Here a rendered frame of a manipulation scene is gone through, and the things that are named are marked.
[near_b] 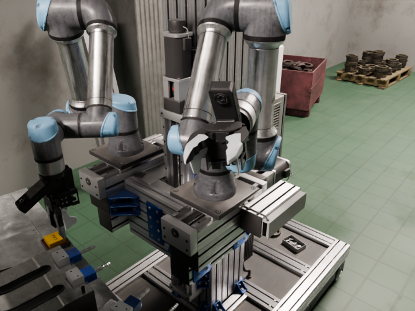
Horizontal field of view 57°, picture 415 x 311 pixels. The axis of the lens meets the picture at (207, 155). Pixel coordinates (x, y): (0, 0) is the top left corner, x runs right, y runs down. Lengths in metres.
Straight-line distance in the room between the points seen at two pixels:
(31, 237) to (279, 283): 1.27
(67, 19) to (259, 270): 1.60
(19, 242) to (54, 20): 0.82
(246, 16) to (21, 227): 1.19
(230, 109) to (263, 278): 1.58
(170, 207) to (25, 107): 2.24
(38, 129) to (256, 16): 0.64
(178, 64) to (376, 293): 1.84
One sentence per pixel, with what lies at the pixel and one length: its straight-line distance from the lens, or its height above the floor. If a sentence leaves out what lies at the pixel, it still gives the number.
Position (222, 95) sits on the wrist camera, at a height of 1.53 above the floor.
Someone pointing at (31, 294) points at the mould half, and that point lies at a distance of 1.27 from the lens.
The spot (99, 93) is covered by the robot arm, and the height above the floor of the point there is 1.40.
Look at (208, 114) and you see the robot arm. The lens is 0.95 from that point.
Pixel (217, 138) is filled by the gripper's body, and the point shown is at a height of 1.45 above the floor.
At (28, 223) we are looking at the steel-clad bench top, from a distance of 1.72.
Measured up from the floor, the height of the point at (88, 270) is 0.90.
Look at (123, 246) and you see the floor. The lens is 2.76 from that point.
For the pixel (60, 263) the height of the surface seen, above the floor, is 0.90.
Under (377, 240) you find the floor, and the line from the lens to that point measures 2.99.
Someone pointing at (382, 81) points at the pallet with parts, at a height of 0.11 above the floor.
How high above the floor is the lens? 1.73
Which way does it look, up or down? 26 degrees down
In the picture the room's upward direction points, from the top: straight up
